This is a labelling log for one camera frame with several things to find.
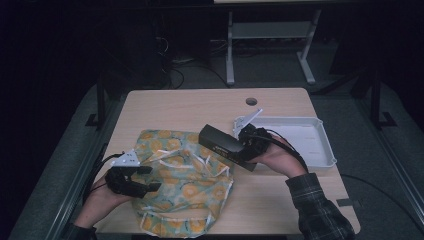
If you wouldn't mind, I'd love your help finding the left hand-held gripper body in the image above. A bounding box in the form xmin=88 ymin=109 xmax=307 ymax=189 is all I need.
xmin=104 ymin=149 xmax=149 ymax=199

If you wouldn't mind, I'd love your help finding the aluminium rail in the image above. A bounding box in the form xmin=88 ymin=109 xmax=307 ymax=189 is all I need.
xmin=353 ymin=96 xmax=424 ymax=219
xmin=44 ymin=96 xmax=128 ymax=240

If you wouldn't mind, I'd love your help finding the grey tape strip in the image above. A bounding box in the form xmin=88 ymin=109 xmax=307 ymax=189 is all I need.
xmin=335 ymin=198 xmax=362 ymax=208

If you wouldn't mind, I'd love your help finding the white metal stand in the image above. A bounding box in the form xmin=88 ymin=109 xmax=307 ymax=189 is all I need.
xmin=225 ymin=9 xmax=323 ymax=86

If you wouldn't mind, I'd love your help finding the white plastic tray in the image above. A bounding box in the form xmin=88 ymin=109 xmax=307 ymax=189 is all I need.
xmin=233 ymin=115 xmax=338 ymax=169

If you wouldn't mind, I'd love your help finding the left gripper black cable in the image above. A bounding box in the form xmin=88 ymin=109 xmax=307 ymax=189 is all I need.
xmin=82 ymin=152 xmax=125 ymax=205

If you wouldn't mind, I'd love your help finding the black looped floor cable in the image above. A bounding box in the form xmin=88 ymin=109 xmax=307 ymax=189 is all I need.
xmin=169 ymin=64 xmax=231 ymax=90

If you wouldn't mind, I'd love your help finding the orange patterned cloth bag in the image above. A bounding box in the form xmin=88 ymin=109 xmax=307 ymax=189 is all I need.
xmin=131 ymin=129 xmax=235 ymax=240

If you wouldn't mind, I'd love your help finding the black metal post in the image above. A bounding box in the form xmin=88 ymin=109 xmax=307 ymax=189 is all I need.
xmin=84 ymin=74 xmax=108 ymax=131
xmin=369 ymin=69 xmax=398 ymax=130

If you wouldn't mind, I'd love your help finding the long black floor cable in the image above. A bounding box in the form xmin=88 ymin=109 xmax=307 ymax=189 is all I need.
xmin=339 ymin=173 xmax=424 ymax=234

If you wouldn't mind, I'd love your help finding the black box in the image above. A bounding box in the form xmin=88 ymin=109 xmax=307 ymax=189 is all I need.
xmin=198 ymin=123 xmax=247 ymax=165

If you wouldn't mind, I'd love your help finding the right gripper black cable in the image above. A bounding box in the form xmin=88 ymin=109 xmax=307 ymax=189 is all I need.
xmin=248 ymin=127 xmax=310 ymax=174

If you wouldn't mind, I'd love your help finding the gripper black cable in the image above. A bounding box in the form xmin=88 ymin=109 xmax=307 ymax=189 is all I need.
xmin=248 ymin=127 xmax=310 ymax=174
xmin=82 ymin=152 xmax=125 ymax=205

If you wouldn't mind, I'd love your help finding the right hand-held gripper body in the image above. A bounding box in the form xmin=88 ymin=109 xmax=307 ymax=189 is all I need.
xmin=233 ymin=108 xmax=274 ymax=163

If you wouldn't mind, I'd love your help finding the person's right hand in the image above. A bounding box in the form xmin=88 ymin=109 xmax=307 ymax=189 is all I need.
xmin=249 ymin=134 xmax=308 ymax=180

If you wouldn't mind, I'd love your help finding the person's left hand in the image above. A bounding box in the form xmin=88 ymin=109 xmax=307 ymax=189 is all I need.
xmin=87 ymin=174 xmax=135 ymax=218

